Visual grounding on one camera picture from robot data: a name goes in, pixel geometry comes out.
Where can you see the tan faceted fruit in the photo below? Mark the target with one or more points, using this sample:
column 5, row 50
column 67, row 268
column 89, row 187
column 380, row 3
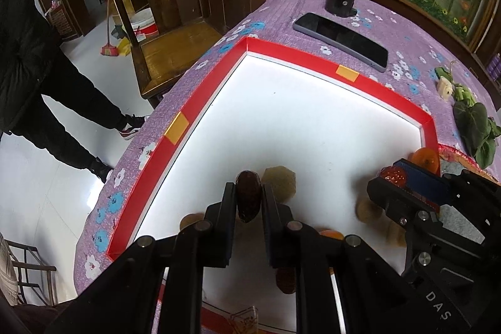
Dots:
column 280, row 181
column 190, row 220

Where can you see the dark smartphone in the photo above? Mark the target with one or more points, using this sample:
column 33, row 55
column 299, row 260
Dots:
column 340, row 38

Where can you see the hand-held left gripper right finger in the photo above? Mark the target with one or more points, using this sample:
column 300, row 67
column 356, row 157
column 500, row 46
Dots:
column 269, row 226

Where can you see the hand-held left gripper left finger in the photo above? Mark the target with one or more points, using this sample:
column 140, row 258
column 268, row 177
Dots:
column 229, row 226

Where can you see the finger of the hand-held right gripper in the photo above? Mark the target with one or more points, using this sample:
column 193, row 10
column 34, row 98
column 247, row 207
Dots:
column 422, row 177
column 391, row 199

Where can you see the brown oval fruit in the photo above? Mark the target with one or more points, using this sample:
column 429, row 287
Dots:
column 285, row 279

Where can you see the person's body in black clothes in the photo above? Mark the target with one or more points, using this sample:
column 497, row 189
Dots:
column 23, row 64

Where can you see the purple floral tablecloth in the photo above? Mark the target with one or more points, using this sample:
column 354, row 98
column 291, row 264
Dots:
column 411, row 32

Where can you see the tan round fruit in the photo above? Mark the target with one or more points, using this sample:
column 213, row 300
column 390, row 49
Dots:
column 366, row 210

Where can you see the leafy green vegetable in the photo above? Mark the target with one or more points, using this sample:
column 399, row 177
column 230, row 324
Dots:
column 471, row 122

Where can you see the small orange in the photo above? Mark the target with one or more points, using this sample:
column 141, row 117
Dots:
column 332, row 234

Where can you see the large orange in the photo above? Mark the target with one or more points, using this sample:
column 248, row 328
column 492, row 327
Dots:
column 426, row 158

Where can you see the pale translucent object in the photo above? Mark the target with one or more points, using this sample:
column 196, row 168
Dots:
column 244, row 318

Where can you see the brown woven basket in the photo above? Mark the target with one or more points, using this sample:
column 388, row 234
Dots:
column 60, row 21

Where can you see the dark red date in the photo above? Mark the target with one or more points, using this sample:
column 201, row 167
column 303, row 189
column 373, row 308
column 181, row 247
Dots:
column 247, row 197

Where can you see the red strawberry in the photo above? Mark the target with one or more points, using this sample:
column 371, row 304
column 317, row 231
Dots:
column 389, row 175

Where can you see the white bucket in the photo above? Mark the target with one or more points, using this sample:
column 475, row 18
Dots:
column 143, row 27

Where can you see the wooden armchair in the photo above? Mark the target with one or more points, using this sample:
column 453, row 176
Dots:
column 172, row 40

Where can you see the patterned cushion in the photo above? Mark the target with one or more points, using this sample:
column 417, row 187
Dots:
column 4, row 267

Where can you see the red and white tray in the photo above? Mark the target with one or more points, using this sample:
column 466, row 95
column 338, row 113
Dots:
column 293, row 115

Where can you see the dark frame chair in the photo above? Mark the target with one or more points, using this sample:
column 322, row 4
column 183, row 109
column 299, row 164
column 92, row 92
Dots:
column 35, row 267

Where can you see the red broom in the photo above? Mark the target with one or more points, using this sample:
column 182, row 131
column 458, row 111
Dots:
column 109, row 50

